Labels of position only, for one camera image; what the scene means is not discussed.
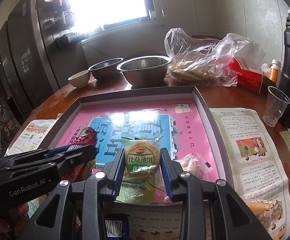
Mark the green round cracker packet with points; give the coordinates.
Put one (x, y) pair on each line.
(142, 157)

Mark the red snack packet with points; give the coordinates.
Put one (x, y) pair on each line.
(83, 144)

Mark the window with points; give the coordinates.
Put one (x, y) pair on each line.
(99, 15)

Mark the green mung bean cake packet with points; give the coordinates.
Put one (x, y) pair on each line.
(141, 191)

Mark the orange pill bottle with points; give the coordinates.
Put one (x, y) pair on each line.
(275, 73)

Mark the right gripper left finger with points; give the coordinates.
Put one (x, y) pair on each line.
(114, 171)

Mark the blue cookie packet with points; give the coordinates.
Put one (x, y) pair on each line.
(117, 227)

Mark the grey shallow cardboard box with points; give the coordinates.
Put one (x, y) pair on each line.
(177, 116)

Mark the red tissue box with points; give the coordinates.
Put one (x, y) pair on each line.
(247, 64)

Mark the small steel bowl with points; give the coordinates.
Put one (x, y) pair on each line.
(106, 70)

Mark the clear plastic bag with food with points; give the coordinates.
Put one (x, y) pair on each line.
(203, 61)

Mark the student newspaper sheet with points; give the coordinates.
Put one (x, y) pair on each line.
(256, 168)

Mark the small white ceramic bowl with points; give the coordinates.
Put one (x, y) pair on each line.
(80, 80)

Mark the large steel bowl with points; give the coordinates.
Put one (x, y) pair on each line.
(145, 71)

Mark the white pill bottle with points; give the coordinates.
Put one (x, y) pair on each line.
(266, 68)

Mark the orange long wafer packet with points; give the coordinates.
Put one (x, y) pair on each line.
(258, 206)

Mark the pink round pastry in wrapper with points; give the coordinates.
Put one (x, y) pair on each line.
(195, 164)

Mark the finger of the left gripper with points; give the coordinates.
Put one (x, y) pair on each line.
(76, 157)
(53, 151)

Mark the clear plastic cup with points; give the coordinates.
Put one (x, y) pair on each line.
(276, 103)

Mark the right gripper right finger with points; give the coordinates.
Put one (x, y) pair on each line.
(170, 172)

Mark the dark refrigerator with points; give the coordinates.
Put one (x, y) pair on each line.
(39, 50)

